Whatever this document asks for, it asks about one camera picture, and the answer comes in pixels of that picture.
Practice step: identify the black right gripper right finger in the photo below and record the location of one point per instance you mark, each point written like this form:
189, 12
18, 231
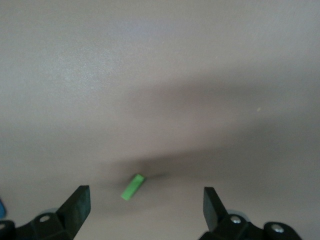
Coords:
212, 212

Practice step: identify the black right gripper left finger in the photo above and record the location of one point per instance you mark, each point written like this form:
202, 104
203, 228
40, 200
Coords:
77, 207

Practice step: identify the green letter l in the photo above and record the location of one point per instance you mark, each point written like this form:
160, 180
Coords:
132, 187

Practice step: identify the brown table cover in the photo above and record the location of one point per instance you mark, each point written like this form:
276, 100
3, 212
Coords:
160, 75

